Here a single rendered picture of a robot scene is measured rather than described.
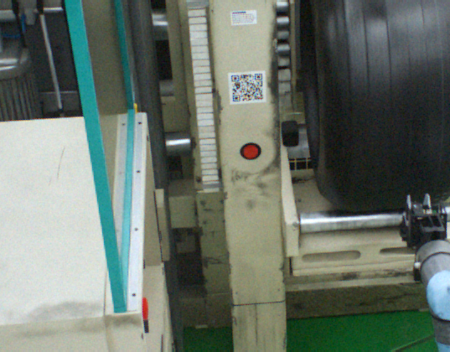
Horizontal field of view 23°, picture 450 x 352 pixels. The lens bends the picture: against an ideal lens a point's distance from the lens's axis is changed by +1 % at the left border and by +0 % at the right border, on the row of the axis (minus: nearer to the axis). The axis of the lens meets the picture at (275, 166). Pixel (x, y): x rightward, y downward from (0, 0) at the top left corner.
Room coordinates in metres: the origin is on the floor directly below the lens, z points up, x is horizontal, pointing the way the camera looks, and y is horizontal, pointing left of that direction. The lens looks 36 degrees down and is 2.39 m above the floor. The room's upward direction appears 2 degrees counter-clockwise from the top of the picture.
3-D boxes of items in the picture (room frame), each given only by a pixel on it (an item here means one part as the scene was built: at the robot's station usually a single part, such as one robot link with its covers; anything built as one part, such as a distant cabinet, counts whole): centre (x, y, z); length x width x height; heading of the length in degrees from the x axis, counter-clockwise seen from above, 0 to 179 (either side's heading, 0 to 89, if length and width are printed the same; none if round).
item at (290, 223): (1.98, -0.02, 0.90); 0.40 x 0.03 x 0.10; 4
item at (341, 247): (1.85, -0.21, 0.84); 0.36 x 0.09 x 0.06; 94
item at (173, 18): (2.79, 0.26, 0.61); 0.33 x 0.06 x 0.86; 4
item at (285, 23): (2.36, 0.05, 1.05); 0.20 x 0.15 x 0.30; 94
